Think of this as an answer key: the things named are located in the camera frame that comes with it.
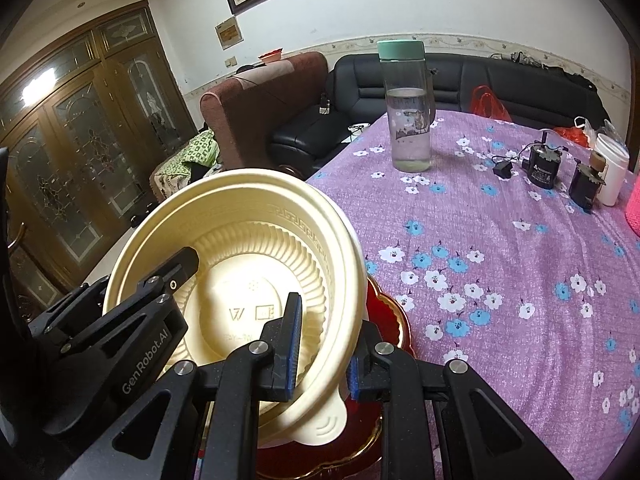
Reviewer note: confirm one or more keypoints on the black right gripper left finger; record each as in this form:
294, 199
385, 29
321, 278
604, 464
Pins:
201, 422

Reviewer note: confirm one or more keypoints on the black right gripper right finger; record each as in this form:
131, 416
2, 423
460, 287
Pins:
443, 421

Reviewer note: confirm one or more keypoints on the cream plastic bowl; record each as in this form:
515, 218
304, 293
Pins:
259, 236

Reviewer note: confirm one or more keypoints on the purple floral tablecloth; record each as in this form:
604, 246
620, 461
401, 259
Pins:
540, 297

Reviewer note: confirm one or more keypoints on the green patterned blanket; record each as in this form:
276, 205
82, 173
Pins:
199, 158

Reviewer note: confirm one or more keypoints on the wooden glass door cabinet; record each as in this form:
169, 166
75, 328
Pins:
85, 121

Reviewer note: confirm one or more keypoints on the small black power adapter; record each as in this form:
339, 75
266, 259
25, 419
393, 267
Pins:
502, 167

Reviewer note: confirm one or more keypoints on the black box device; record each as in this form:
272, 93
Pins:
586, 184

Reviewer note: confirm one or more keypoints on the black fan motor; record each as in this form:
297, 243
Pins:
542, 162

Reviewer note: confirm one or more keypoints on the brown armchair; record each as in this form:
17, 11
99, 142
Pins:
245, 109

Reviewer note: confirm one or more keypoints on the orange plastic bag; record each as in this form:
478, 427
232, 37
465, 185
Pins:
573, 134

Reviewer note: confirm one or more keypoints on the white paper cup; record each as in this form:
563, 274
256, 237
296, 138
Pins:
616, 166

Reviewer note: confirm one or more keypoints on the red plastic bag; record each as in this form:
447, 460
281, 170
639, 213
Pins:
484, 103

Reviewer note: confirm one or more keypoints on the black leather sofa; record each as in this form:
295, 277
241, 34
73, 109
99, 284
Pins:
534, 96

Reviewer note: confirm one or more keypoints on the clear bottle with green lid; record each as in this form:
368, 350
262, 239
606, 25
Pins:
410, 103

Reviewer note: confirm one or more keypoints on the red bowl on armchair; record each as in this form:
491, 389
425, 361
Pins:
271, 56

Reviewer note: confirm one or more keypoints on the small framed wall notice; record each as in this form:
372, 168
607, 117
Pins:
229, 33

